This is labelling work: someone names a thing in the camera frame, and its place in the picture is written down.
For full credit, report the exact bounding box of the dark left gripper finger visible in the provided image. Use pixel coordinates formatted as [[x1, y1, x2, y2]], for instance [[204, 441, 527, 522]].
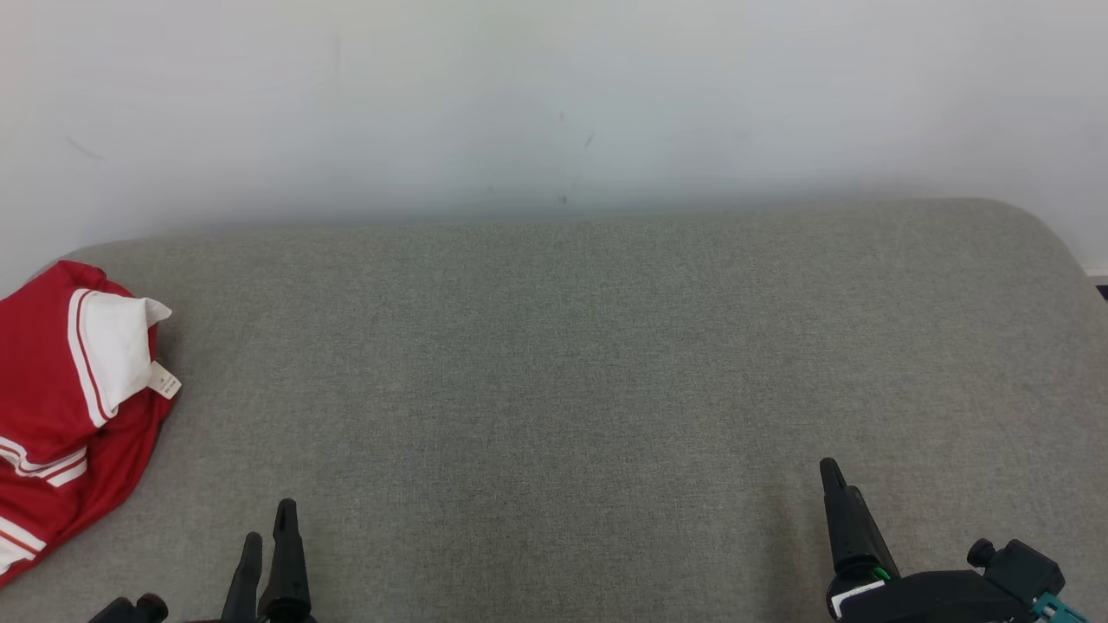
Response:
[[258, 499, 314, 623], [221, 532, 262, 623]]

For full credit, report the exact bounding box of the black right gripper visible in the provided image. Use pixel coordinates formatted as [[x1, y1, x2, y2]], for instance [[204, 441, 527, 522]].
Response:
[[819, 459, 1035, 623]]

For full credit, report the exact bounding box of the red jersey with white sleeves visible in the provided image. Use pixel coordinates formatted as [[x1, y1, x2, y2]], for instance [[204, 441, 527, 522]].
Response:
[[0, 260, 183, 589]]

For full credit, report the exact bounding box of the grey fabric sofa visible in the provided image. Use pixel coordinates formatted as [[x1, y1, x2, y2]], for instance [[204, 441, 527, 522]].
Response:
[[0, 197, 1108, 623]]

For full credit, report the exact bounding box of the teal cable connector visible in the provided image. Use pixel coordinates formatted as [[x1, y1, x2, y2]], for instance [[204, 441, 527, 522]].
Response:
[[1033, 591, 1090, 623]]

